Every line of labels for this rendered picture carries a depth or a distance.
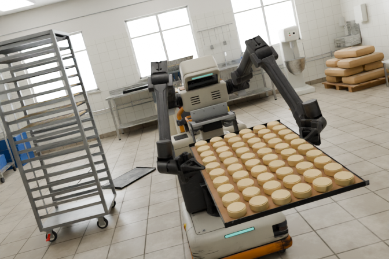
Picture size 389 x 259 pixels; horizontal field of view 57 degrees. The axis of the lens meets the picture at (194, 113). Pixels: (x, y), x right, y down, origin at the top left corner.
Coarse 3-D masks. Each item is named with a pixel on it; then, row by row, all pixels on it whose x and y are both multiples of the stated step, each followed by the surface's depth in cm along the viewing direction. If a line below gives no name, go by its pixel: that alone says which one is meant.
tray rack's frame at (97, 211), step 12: (24, 36) 298; (36, 36) 299; (60, 36) 343; (0, 108) 306; (12, 108) 330; (12, 144) 312; (24, 144) 336; (36, 144) 358; (24, 180) 317; (48, 180) 365; (72, 204) 369; (84, 204) 361; (108, 204) 344; (36, 216) 323; (60, 216) 344; (72, 216) 336; (84, 216) 329; (96, 216) 326; (48, 228) 325
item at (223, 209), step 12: (252, 132) 147; (228, 144) 142; (288, 144) 129; (216, 156) 133; (276, 180) 107; (360, 180) 97; (216, 192) 108; (240, 192) 105; (312, 192) 97; (324, 192) 96; (228, 216) 95
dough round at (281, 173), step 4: (280, 168) 109; (284, 168) 109; (288, 168) 108; (276, 172) 108; (280, 172) 107; (284, 172) 106; (288, 172) 106; (292, 172) 106; (280, 176) 106; (284, 176) 106
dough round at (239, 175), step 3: (237, 171) 114; (240, 171) 113; (243, 171) 113; (246, 171) 112; (234, 174) 112; (237, 174) 112; (240, 174) 111; (243, 174) 111; (246, 174) 111; (234, 177) 111; (237, 177) 110; (240, 177) 110; (243, 177) 109; (246, 177) 110; (234, 180) 111; (237, 180) 110
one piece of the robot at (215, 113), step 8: (216, 104) 209; (224, 104) 208; (192, 112) 206; (200, 112) 207; (208, 112) 208; (216, 112) 208; (224, 112) 209; (232, 112) 205; (192, 120) 207; (200, 120) 205; (208, 120) 199; (216, 120) 200; (224, 120) 205; (232, 120) 202; (192, 128) 201; (200, 128) 201; (208, 128) 210; (216, 128) 211; (192, 136) 210
